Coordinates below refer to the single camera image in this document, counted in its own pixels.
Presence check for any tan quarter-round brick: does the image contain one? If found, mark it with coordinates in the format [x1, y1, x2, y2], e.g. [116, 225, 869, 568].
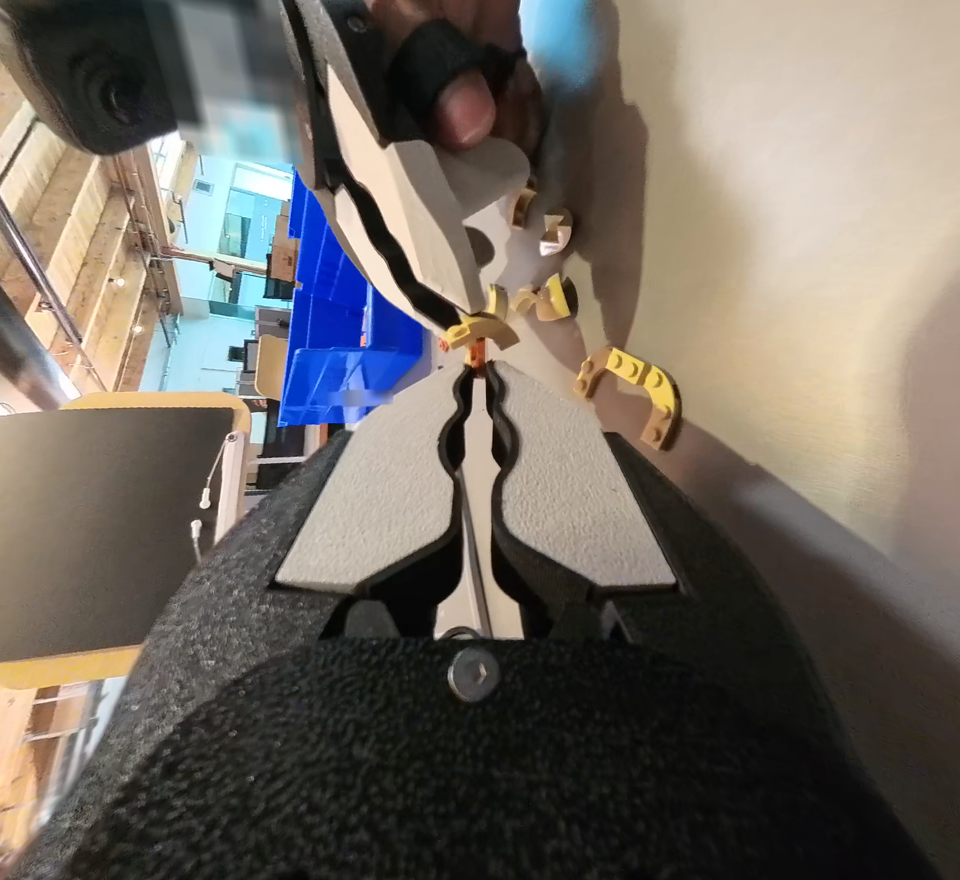
[534, 273, 580, 324]
[536, 208, 577, 255]

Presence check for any white metal frame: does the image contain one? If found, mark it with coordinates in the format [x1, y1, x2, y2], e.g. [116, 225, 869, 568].
[188, 430, 252, 569]

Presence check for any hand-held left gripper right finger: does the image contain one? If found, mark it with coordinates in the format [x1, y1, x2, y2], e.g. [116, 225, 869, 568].
[485, 361, 681, 603]

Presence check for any stack of cardboard boxes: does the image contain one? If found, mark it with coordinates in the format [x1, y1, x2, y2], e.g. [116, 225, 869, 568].
[252, 210, 304, 291]

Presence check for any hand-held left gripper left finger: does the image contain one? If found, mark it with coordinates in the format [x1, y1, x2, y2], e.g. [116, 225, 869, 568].
[273, 364, 471, 599]

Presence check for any large tan arch brick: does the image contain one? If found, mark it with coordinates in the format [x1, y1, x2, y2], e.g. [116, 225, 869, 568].
[437, 288, 523, 357]
[573, 345, 685, 452]

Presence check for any black top wooden table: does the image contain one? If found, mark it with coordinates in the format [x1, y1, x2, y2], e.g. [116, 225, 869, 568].
[0, 391, 258, 689]

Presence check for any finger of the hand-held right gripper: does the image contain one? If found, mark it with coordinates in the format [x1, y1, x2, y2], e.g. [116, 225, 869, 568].
[320, 60, 462, 341]
[375, 142, 529, 329]

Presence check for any blue plastic bin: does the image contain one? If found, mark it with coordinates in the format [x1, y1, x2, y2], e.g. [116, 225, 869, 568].
[288, 172, 376, 356]
[278, 280, 451, 428]

